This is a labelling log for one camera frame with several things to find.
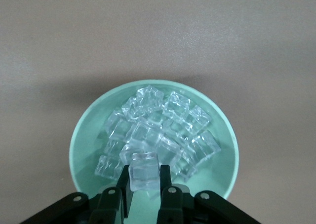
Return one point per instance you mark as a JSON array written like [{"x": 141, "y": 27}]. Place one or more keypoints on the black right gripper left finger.
[{"x": 108, "y": 206}]

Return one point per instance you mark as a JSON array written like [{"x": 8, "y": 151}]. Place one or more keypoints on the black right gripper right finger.
[{"x": 172, "y": 206}]

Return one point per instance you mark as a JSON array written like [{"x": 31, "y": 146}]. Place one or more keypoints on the mint green bowl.
[{"x": 217, "y": 172}]

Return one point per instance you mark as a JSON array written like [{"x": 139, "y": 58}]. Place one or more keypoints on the brown table cover sheet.
[{"x": 49, "y": 36}]

